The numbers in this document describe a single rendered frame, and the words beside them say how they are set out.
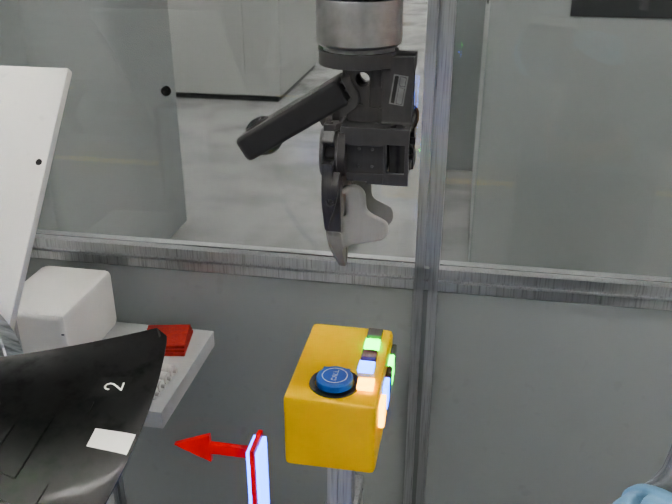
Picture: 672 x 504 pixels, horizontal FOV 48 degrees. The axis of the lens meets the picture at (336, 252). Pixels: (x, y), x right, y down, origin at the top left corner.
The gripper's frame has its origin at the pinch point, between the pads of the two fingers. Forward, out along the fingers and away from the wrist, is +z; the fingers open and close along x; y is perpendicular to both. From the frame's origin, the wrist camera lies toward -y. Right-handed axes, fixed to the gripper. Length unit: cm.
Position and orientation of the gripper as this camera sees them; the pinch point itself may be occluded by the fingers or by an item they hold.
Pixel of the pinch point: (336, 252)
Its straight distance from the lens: 74.8
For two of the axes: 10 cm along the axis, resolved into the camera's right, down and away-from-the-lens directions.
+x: 1.8, -4.1, 8.9
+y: 9.8, 0.7, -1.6
